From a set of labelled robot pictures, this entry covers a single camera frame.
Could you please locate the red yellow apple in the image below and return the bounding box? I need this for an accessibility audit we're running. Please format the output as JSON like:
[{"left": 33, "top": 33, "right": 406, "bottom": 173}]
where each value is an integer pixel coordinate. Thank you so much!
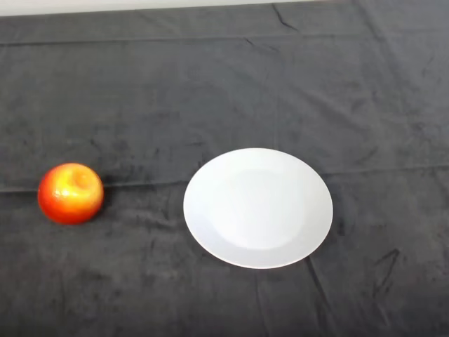
[{"left": 37, "top": 162, "right": 105, "bottom": 225}]

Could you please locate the white round plate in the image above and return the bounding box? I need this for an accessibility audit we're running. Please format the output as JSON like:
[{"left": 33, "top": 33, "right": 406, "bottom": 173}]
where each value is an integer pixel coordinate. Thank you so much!
[{"left": 182, "top": 147, "right": 334, "bottom": 270}]

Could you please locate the black cloth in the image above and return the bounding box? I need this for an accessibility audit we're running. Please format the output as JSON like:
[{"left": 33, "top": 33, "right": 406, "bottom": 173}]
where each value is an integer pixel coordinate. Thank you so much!
[{"left": 0, "top": 0, "right": 449, "bottom": 337}]

